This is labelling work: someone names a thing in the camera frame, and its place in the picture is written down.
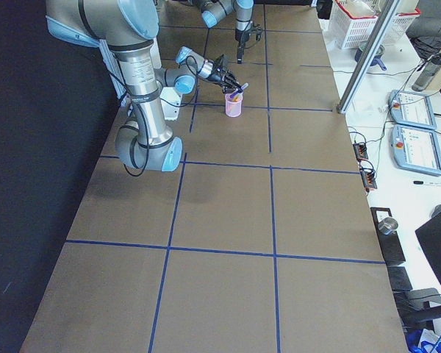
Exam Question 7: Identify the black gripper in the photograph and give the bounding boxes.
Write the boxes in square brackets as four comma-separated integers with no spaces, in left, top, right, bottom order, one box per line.
[209,54,241,93]
[235,19,251,64]

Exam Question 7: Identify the purple highlighter pen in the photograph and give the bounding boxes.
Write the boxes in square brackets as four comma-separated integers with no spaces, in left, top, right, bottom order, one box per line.
[229,82,249,100]

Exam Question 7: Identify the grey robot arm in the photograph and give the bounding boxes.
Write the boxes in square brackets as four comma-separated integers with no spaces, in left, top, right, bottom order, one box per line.
[46,1,241,172]
[188,0,255,64]

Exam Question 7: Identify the pink mesh pen holder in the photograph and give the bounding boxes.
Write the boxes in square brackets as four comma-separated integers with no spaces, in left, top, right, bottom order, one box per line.
[224,93,243,118]

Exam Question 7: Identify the white red plastic basket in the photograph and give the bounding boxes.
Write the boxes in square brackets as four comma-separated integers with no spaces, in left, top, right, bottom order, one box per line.
[328,1,378,49]

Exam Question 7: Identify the purple frying pan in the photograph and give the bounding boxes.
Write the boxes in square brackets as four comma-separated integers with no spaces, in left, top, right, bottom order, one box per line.
[354,40,389,71]

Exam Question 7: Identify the orange black power strip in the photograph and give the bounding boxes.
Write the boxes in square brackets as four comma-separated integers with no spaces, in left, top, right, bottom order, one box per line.
[352,142,368,161]

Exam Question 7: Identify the teach pendant tablet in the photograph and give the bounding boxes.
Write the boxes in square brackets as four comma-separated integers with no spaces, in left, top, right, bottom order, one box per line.
[388,90,437,130]
[390,124,441,177]

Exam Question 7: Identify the grey water bottle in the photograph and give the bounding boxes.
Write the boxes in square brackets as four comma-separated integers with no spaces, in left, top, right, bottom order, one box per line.
[412,52,441,92]

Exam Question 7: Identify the metal cup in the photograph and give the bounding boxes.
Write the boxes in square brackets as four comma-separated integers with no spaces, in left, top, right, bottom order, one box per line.
[377,217,398,235]

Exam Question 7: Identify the aluminium frame post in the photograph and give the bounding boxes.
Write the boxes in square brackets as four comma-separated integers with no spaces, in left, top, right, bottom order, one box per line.
[336,0,400,114]

